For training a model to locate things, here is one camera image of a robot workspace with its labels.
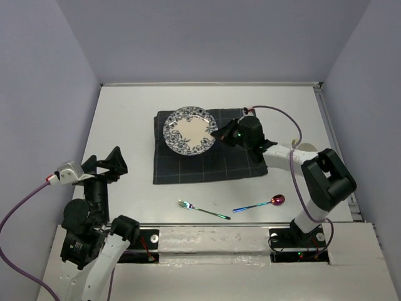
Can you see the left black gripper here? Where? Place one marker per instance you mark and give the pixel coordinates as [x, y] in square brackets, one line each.
[115, 160]

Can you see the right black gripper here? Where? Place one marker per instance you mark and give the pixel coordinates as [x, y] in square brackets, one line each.
[223, 134]

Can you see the dark plaid cloth napkin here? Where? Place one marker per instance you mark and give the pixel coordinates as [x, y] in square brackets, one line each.
[219, 163]

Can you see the blue floral plate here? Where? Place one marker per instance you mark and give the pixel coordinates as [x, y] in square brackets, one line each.
[187, 131]

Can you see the cream yellow mug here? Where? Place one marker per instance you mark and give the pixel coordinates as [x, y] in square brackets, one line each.
[304, 146]

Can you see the iridescent fork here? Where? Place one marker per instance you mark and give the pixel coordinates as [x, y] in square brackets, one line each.
[189, 206]

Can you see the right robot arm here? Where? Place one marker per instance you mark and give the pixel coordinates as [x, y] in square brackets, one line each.
[328, 180]

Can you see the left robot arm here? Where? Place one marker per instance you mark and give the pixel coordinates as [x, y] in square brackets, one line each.
[93, 243]

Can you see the iridescent spoon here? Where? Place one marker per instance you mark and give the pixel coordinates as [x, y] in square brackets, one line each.
[276, 200]

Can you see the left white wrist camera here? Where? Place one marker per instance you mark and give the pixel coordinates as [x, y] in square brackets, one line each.
[68, 173]

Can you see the aluminium table edge rail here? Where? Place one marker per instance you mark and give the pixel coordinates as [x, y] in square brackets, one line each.
[214, 84]

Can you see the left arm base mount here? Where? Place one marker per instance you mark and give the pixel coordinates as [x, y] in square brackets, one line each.
[145, 250]

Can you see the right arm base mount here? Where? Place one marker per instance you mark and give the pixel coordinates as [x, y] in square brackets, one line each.
[291, 245]

